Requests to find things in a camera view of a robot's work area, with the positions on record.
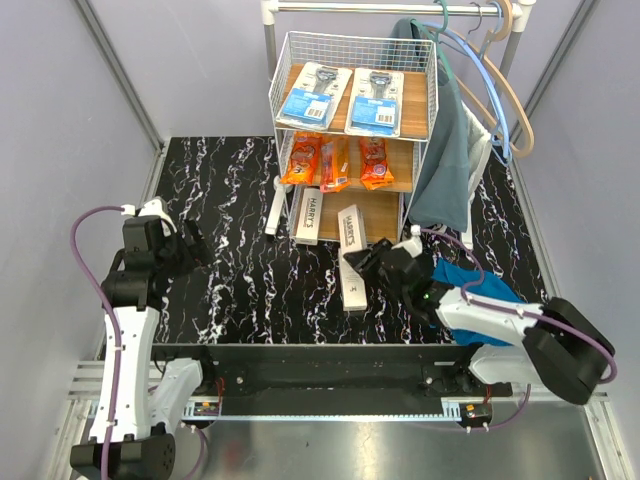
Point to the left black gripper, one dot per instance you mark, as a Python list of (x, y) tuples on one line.
[(200, 249)]

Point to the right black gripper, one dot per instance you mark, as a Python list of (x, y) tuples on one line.
[(366, 261)]

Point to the white H logo box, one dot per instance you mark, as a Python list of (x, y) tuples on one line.
[(353, 287)]

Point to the white Harry's box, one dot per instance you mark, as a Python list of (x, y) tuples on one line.
[(307, 230), (351, 226)]

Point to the orange razor bag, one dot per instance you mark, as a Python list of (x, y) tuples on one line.
[(375, 171), (303, 159), (335, 164)]

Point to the orange razor bag front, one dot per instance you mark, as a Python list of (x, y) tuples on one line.
[(335, 164)]

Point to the blue razor blister pack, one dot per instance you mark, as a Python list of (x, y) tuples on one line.
[(375, 105)]

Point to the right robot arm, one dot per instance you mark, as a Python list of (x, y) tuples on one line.
[(551, 344)]

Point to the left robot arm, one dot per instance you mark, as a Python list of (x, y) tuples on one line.
[(133, 432)]

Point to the blue crumpled cloth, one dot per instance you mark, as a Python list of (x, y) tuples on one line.
[(492, 287)]

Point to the grey-green hanging shirt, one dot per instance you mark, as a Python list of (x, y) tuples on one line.
[(441, 194)]

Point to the white towel on rack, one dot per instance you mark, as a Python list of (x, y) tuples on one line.
[(478, 147)]

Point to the light blue hanger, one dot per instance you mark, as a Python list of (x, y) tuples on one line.
[(500, 136)]

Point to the beige wooden hanger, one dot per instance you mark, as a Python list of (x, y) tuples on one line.
[(516, 16)]

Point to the metal clothes rack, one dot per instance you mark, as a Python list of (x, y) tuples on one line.
[(381, 124)]

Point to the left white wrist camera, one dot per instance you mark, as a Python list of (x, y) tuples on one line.
[(154, 207)]

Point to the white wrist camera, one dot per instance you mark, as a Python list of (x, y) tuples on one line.
[(154, 207), (413, 243)]

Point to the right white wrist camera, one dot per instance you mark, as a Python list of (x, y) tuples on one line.
[(413, 243)]

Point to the white wire shelf cart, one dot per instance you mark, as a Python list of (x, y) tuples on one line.
[(383, 209)]

